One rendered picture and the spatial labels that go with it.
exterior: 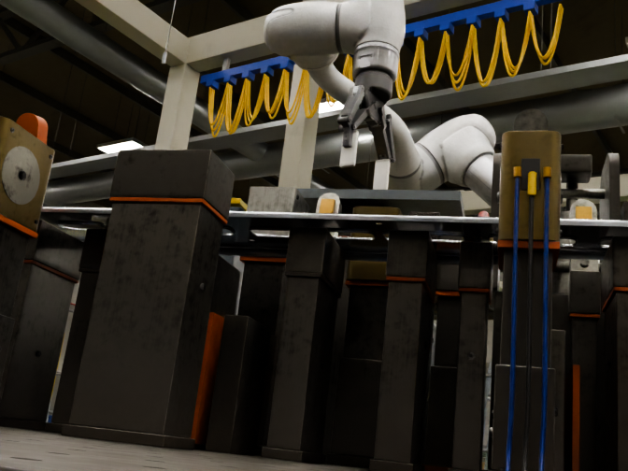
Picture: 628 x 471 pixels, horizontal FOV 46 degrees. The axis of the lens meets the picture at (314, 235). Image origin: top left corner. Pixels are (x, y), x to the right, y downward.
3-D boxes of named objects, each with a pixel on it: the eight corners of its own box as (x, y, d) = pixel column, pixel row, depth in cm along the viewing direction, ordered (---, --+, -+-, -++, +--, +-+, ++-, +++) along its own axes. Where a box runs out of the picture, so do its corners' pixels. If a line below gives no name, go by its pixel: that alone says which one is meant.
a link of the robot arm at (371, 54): (346, 46, 145) (342, 73, 143) (387, 37, 140) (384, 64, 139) (366, 68, 152) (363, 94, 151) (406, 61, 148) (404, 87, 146)
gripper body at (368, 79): (366, 92, 150) (363, 133, 148) (347, 72, 143) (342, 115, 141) (400, 86, 146) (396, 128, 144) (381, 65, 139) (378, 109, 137)
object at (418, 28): (189, 139, 504) (202, 62, 521) (195, 143, 509) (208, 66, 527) (559, 69, 367) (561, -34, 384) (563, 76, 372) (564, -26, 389)
